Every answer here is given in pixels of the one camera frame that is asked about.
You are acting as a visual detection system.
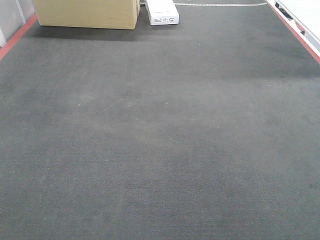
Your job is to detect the dark grey conveyor belt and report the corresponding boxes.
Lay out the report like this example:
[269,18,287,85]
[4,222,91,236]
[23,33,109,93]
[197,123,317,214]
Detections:
[0,0,320,240]

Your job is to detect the white carton box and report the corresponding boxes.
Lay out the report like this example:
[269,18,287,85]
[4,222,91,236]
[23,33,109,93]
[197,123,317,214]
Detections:
[145,0,180,26]

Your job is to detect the cardboard box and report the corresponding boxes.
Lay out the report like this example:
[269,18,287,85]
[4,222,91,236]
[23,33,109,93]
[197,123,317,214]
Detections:
[32,0,141,30]

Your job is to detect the red white conveyor rail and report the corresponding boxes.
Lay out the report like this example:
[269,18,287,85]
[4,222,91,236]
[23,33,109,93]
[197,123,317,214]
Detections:
[266,0,320,63]

